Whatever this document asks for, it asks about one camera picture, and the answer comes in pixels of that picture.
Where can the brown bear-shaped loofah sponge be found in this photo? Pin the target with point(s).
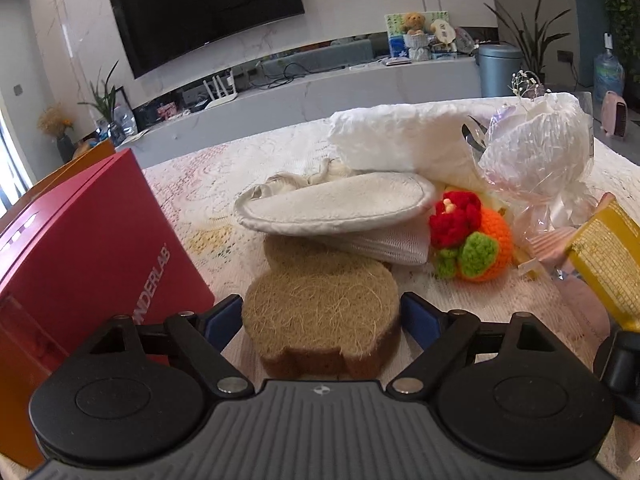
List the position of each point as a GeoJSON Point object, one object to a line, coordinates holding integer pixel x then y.
{"type": "Point", "coordinates": [320, 305]}

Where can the orange crochet flower ball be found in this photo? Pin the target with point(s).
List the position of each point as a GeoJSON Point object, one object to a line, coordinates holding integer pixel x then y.
{"type": "Point", "coordinates": [480, 242]}

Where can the brown teddy bear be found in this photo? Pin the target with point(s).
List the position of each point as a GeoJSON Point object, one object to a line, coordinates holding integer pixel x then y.
{"type": "Point", "coordinates": [414, 25]}

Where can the white mesh cloth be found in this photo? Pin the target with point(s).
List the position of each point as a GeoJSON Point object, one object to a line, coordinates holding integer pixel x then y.
{"type": "Point", "coordinates": [395, 246]}

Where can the red and orange box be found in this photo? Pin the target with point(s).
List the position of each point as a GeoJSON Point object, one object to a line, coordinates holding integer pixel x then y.
{"type": "Point", "coordinates": [90, 260]}

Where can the small dried flower bouquet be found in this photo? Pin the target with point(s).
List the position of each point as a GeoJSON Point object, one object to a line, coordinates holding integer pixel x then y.
{"type": "Point", "coordinates": [524, 82]}

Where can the white oval loofah pad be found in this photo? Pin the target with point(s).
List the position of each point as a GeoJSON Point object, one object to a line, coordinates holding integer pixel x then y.
{"type": "Point", "coordinates": [340, 200]}

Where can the tall leafy floor plant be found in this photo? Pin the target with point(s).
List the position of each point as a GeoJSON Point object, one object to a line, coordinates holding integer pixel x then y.
{"type": "Point", "coordinates": [535, 45]}

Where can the round paper fan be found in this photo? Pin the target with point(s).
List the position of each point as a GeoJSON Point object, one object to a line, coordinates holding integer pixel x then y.
{"type": "Point", "coordinates": [442, 30]}

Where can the yellow scouring sponge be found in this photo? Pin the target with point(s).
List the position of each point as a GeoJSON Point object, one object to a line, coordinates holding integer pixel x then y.
{"type": "Point", "coordinates": [605, 260]}

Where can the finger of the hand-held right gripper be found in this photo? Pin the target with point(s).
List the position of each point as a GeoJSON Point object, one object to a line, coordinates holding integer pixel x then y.
{"type": "Point", "coordinates": [622, 360]}

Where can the pink ribbed sponge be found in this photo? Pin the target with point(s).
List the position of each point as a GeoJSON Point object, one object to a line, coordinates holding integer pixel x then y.
{"type": "Point", "coordinates": [550, 245]}

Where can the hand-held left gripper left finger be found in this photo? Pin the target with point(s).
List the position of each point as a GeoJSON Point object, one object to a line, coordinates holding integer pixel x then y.
{"type": "Point", "coordinates": [223, 318]}

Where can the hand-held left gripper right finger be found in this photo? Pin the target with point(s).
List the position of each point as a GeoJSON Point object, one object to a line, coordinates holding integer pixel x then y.
{"type": "Point", "coordinates": [420, 318]}

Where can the white towel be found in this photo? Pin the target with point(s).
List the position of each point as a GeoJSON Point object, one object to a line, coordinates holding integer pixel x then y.
{"type": "Point", "coordinates": [400, 135]}

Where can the green plant in glass vase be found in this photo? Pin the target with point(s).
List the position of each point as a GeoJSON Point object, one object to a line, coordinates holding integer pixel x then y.
{"type": "Point", "coordinates": [107, 105]}

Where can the white lace tablecloth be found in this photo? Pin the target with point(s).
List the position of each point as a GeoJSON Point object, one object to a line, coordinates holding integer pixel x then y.
{"type": "Point", "coordinates": [210, 200]}

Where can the grey trash can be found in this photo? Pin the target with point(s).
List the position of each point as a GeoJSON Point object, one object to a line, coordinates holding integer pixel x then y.
{"type": "Point", "coordinates": [499, 72]}

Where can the pink space heater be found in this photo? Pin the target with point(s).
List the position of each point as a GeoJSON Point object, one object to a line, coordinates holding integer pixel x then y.
{"type": "Point", "coordinates": [615, 115]}

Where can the black television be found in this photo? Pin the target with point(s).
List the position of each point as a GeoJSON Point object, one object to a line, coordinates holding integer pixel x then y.
{"type": "Point", "coordinates": [205, 15]}

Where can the green picture board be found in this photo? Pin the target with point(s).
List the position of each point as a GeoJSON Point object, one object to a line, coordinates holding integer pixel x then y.
{"type": "Point", "coordinates": [392, 30]}

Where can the white router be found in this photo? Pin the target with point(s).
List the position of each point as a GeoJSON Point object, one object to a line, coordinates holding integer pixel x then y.
{"type": "Point", "coordinates": [222, 97]}

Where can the cream knotted cloth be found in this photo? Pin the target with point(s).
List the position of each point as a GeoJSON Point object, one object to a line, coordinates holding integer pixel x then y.
{"type": "Point", "coordinates": [305, 172]}

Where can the marble tv console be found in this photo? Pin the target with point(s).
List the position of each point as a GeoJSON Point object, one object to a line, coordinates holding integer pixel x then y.
{"type": "Point", "coordinates": [310, 95]}

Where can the dried flowers in dark vase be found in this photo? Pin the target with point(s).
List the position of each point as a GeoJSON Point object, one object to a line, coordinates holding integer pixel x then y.
{"type": "Point", "coordinates": [55, 122]}

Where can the blue water jug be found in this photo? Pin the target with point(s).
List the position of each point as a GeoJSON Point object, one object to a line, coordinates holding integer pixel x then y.
{"type": "Point", "coordinates": [607, 67]}

